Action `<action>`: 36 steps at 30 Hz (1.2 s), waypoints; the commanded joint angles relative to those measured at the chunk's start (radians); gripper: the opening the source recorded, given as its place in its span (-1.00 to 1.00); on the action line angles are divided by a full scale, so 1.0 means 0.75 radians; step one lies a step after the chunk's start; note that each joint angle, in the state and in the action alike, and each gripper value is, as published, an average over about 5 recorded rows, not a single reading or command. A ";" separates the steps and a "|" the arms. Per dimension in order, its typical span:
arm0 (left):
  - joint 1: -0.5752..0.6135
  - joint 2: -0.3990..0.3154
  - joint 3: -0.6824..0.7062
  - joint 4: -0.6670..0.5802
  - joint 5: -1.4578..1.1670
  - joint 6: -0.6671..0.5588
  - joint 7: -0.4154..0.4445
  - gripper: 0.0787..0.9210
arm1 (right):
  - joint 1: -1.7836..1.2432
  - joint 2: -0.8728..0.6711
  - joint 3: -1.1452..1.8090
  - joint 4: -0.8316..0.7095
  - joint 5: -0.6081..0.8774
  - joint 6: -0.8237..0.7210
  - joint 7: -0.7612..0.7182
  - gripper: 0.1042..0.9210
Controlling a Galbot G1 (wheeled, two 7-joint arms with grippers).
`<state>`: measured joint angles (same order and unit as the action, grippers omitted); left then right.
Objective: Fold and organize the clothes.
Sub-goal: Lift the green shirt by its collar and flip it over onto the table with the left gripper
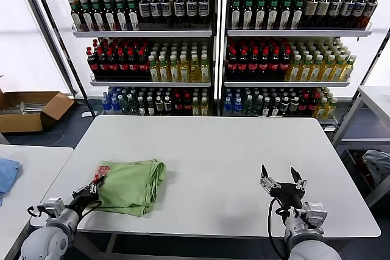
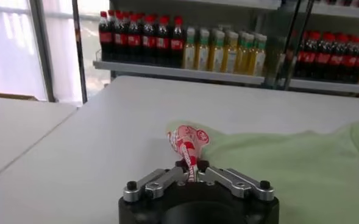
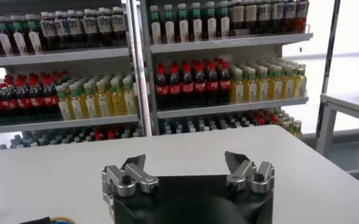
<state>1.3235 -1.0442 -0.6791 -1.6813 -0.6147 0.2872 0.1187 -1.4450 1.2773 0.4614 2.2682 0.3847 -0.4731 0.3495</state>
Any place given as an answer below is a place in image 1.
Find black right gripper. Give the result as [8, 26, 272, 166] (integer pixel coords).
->
[259, 164, 307, 211]

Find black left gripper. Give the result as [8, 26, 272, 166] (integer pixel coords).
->
[71, 177, 104, 212]

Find light green polo shirt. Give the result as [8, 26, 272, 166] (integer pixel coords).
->
[91, 158, 168, 217]

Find red-label dark drink bottle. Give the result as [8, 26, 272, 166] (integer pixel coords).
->
[173, 95, 183, 116]
[182, 95, 193, 116]
[307, 93, 317, 117]
[298, 94, 308, 117]

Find light blue cloth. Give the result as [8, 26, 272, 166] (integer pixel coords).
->
[0, 156, 23, 206]

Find pale grey cloth bundle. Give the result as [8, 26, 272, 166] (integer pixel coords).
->
[362, 149, 390, 188]

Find open brown cardboard box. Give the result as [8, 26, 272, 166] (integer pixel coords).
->
[0, 91, 76, 135]

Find metal parts in plastic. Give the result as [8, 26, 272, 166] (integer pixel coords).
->
[19, 101, 42, 112]

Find red-cap cola bottle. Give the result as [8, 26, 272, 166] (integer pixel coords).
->
[269, 48, 280, 80]
[237, 48, 249, 80]
[127, 49, 140, 81]
[97, 48, 109, 80]
[107, 49, 119, 80]
[247, 48, 259, 80]
[227, 48, 238, 80]
[118, 49, 129, 81]
[138, 49, 149, 81]
[279, 48, 291, 80]
[87, 46, 99, 80]
[258, 48, 270, 80]

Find green-cap dark drink bottle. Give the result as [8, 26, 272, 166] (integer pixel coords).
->
[279, 0, 293, 29]
[241, 0, 255, 29]
[91, 0, 105, 32]
[102, 0, 116, 32]
[291, 0, 305, 29]
[229, 0, 242, 29]
[267, 0, 280, 29]
[114, 0, 128, 32]
[79, 0, 94, 32]
[69, 0, 82, 32]
[254, 0, 268, 29]
[126, 0, 140, 31]

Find beige-label dark tea bottle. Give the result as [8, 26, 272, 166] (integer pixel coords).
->
[303, 0, 318, 28]
[316, 0, 330, 28]

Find blue-label dark tea bottle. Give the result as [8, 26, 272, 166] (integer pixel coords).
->
[185, 0, 199, 28]
[160, 0, 173, 28]
[328, 0, 342, 28]
[364, 0, 380, 28]
[341, 0, 355, 28]
[172, 0, 186, 28]
[352, 0, 367, 28]
[197, 0, 211, 28]
[149, 0, 162, 28]
[138, 0, 152, 28]

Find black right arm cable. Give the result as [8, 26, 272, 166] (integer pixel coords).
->
[267, 197, 289, 259]

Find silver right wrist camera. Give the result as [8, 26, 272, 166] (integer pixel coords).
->
[304, 201, 328, 223]

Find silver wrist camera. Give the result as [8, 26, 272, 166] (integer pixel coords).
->
[42, 198, 65, 217]
[304, 201, 328, 223]

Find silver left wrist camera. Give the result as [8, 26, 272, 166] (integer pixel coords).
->
[42, 198, 65, 217]

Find white metal-frame side table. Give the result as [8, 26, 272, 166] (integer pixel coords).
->
[331, 85, 390, 209]

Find black slanted frame post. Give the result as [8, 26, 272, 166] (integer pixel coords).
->
[29, 0, 92, 118]

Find grey slanted frame post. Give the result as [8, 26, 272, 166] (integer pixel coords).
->
[15, 0, 77, 95]

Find dark frame post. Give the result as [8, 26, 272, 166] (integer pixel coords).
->
[350, 27, 390, 102]

